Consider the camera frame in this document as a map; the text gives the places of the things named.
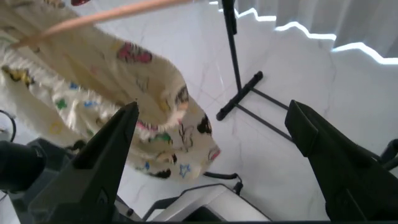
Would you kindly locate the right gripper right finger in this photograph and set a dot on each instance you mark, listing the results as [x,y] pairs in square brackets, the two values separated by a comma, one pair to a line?
[351,186]

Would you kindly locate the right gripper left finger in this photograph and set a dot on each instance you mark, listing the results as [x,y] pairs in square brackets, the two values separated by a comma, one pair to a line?
[87,186]

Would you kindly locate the cream printed garment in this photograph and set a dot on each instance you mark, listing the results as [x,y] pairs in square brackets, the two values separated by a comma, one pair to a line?
[93,93]

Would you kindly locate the pink clothes hanger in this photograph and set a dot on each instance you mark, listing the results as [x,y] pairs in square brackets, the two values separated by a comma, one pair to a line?
[93,18]

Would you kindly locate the black clothes rack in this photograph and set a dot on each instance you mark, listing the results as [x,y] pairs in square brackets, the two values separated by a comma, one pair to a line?
[230,18]

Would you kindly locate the white curtain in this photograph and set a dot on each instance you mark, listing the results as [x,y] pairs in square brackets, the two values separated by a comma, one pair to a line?
[311,12]

